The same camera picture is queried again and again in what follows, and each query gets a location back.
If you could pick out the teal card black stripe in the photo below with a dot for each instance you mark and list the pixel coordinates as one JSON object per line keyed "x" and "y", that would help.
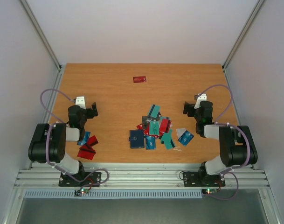
{"x": 167, "y": 140}

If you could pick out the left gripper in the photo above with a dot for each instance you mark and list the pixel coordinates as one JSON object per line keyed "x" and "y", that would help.
{"x": 95, "y": 113}

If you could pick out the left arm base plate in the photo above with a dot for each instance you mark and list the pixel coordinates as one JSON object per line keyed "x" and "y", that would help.
{"x": 79, "y": 180}

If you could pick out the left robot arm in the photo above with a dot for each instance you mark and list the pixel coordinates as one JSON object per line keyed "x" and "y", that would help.
{"x": 48, "y": 144}

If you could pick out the grey cable duct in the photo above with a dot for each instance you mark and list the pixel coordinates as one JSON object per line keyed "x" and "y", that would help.
{"x": 116, "y": 194}

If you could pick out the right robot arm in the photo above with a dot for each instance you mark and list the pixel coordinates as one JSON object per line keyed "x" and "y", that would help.
{"x": 236, "y": 145}

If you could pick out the blue VIP card left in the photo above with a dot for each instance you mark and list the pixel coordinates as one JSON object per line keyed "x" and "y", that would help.
{"x": 84, "y": 140}

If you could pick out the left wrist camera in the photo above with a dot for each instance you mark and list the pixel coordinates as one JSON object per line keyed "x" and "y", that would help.
{"x": 81, "y": 102}

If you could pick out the red card pile centre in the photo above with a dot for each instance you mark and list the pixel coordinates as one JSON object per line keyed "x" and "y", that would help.
{"x": 165, "y": 126}

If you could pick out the blue VIP card right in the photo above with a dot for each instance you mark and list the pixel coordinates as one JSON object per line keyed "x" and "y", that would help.
{"x": 185, "y": 138}

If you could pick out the teal card pile left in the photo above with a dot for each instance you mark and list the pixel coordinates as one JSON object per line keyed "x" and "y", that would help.
{"x": 154, "y": 129}

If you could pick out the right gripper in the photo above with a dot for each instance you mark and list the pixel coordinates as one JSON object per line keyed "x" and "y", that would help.
{"x": 189, "y": 109}

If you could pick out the dark blue card holder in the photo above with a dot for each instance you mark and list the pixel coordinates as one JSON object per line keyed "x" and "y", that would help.
{"x": 136, "y": 139}

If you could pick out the lone red card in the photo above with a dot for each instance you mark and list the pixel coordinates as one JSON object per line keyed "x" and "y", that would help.
{"x": 139, "y": 79}

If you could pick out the red card left upper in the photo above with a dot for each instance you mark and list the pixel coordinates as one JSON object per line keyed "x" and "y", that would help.
{"x": 92, "y": 141}

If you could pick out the teal card top pile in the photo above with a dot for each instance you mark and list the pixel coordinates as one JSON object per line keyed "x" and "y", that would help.
{"x": 154, "y": 110}

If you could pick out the teal card pile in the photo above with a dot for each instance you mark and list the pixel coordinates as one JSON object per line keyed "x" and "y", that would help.
{"x": 154, "y": 129}
{"x": 154, "y": 110}

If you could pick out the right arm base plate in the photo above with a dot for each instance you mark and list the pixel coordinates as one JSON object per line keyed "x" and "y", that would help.
{"x": 193, "y": 179}

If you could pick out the blue VIP card pile bottom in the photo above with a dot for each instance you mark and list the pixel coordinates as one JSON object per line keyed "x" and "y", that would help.
{"x": 150, "y": 142}

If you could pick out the white card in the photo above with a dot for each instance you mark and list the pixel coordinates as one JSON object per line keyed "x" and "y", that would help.
{"x": 180, "y": 132}

